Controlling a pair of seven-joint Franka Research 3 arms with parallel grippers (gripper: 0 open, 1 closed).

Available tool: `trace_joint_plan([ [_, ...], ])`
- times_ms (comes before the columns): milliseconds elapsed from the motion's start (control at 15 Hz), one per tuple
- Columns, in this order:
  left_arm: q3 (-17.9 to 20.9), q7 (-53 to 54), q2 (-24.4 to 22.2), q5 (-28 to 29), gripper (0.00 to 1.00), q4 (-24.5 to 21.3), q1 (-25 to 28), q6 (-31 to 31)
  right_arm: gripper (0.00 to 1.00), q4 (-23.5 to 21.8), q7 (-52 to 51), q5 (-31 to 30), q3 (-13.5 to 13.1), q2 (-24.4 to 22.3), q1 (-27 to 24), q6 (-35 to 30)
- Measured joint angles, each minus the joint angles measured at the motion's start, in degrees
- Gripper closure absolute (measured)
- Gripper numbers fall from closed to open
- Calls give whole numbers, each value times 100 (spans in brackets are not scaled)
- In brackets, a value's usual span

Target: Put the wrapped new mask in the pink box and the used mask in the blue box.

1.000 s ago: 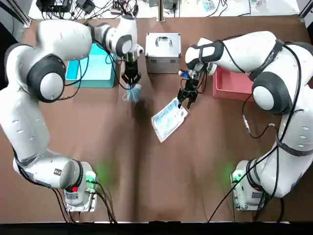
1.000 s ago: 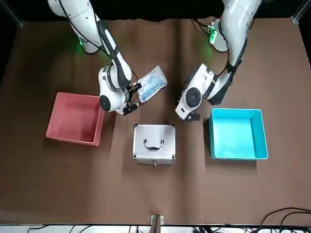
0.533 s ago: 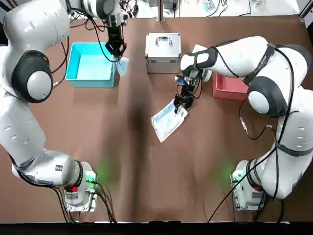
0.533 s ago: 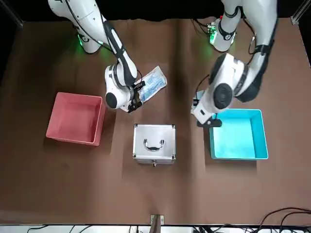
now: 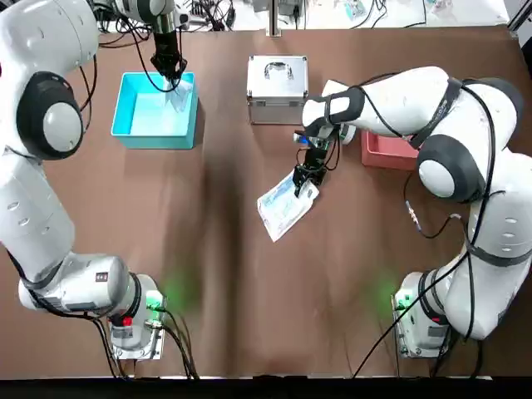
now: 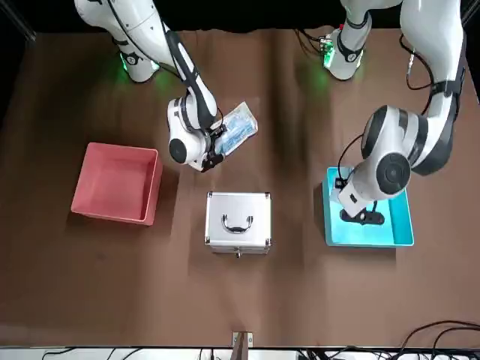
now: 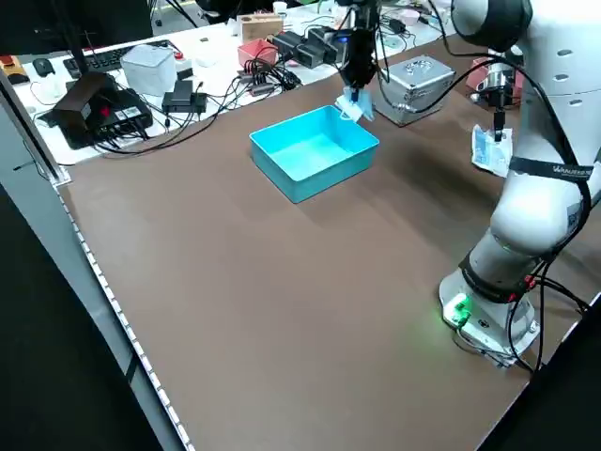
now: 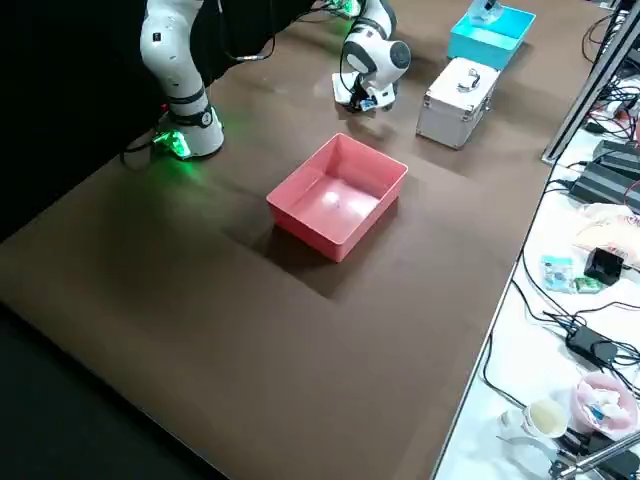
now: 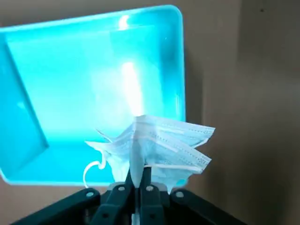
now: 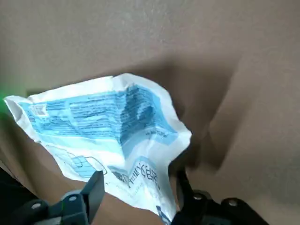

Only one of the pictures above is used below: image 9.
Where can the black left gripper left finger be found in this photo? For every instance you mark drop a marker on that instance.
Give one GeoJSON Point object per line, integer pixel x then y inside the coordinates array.
{"type": "Point", "coordinates": [117, 199]}

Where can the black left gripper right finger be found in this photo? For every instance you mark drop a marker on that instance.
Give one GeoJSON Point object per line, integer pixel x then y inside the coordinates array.
{"type": "Point", "coordinates": [150, 199]}

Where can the used light blue face mask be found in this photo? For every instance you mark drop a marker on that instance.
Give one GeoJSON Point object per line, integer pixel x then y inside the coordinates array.
{"type": "Point", "coordinates": [164, 145]}

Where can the blue plastic box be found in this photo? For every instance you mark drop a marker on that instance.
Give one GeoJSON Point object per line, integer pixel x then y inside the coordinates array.
{"type": "Point", "coordinates": [70, 82]}

